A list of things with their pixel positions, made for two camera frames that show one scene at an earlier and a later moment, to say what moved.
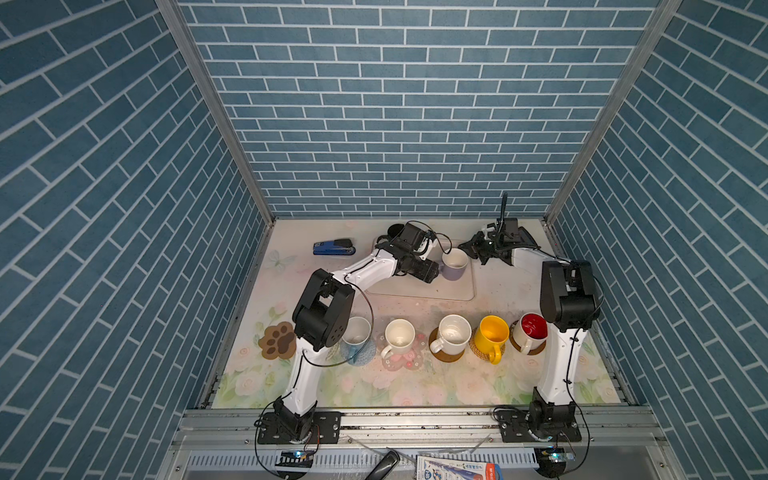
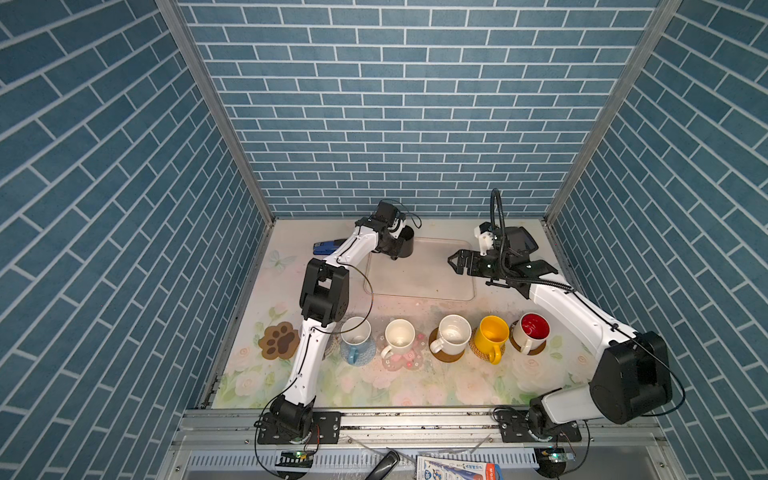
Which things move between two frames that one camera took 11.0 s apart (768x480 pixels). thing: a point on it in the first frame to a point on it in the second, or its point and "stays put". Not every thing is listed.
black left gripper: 427,270 to 395,247
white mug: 454,333 stays put
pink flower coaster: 408,360 stays put
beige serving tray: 405,287 stays put
